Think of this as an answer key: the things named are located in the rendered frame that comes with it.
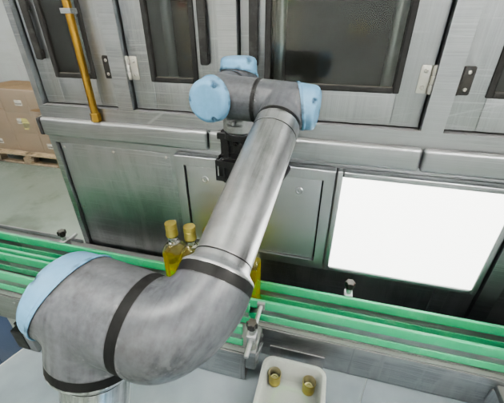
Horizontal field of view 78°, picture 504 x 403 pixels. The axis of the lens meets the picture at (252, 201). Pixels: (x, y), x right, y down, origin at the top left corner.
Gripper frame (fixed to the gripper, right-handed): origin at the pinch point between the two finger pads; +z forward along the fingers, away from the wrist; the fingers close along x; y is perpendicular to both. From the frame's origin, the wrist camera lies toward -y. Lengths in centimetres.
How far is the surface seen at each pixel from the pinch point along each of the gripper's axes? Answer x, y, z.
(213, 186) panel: -10.9, 15.8, 1.7
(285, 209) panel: -13.1, -6.2, 6.6
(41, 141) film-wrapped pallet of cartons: -202, 361, 92
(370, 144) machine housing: -16.1, -26.1, -15.0
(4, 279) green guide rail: 21, 77, 30
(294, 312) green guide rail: 3.0, -14.2, 29.4
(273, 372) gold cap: 12.2, -11.4, 45.4
